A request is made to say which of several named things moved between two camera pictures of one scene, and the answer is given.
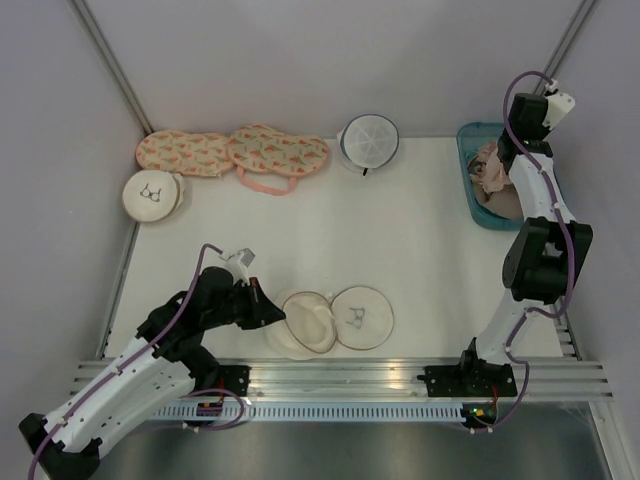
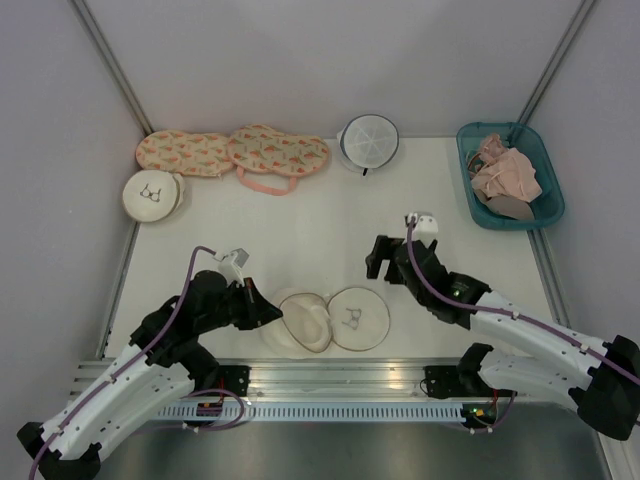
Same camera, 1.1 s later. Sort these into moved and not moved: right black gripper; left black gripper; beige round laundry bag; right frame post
Moved: right black gripper
Not moved: beige round laundry bag; right frame post; left black gripper
